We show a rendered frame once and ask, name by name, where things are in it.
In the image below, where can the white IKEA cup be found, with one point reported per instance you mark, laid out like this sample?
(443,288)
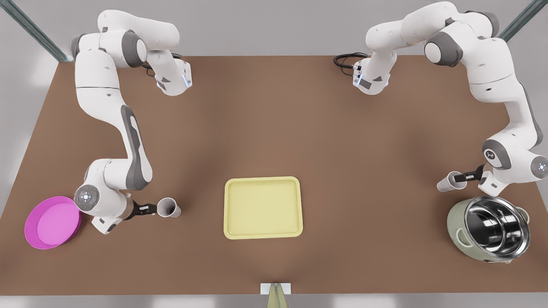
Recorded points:
(447,182)
(168,207)

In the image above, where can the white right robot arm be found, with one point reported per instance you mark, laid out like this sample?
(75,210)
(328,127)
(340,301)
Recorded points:
(102,92)

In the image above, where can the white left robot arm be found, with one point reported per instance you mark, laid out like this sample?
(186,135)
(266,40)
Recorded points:
(492,68)

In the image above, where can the pale yellow tray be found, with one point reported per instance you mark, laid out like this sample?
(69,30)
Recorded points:
(263,207)

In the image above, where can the green pot with steel interior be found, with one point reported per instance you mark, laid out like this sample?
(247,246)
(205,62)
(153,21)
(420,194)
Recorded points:
(490,229)

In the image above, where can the pink plate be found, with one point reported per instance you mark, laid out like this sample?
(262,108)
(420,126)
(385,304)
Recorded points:
(53,222)

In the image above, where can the silver frame post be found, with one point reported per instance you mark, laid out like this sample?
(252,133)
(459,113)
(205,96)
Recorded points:
(520,19)
(276,296)
(36,32)

